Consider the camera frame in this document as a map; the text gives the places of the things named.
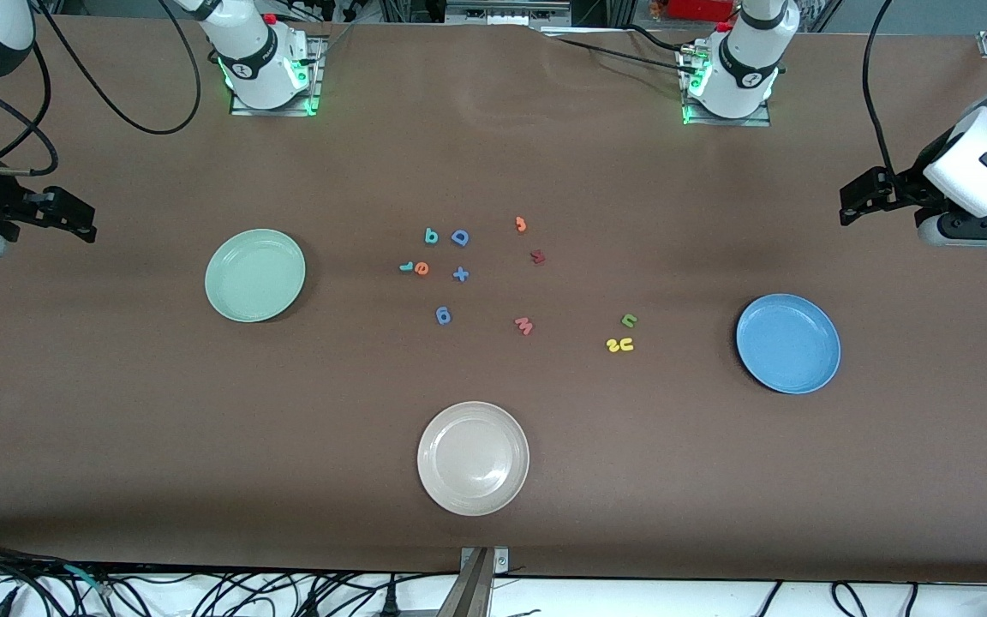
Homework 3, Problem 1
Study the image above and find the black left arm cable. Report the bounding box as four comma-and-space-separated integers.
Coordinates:
861, 0, 902, 194

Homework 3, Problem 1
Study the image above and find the brown table mat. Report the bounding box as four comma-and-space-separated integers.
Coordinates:
0, 13, 987, 585

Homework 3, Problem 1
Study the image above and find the metal bracket with screw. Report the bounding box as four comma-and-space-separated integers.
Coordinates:
459, 546, 510, 573

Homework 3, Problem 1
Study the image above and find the aluminium profile beam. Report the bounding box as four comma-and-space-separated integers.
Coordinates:
436, 548, 494, 617

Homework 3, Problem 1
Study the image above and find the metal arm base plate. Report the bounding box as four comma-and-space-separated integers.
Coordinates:
230, 34, 324, 117
680, 43, 773, 128

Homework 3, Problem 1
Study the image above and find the black cable on table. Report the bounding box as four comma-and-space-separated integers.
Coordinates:
536, 24, 696, 78

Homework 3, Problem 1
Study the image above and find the red box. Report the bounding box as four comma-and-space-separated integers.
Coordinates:
667, 0, 739, 22

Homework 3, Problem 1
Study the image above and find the blue plate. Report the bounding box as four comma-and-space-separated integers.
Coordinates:
735, 293, 842, 395

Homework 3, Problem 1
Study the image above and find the beige plate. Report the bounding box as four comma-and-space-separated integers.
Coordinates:
416, 401, 530, 517

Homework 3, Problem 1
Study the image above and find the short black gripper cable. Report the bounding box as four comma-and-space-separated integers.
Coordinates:
0, 81, 60, 177

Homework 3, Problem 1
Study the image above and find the light green plate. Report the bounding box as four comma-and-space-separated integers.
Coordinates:
205, 228, 307, 324

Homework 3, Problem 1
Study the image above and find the grey metal frame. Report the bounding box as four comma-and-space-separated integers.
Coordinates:
445, 0, 573, 27

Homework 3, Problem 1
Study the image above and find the teal floor cable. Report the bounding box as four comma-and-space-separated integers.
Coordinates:
63, 563, 111, 598

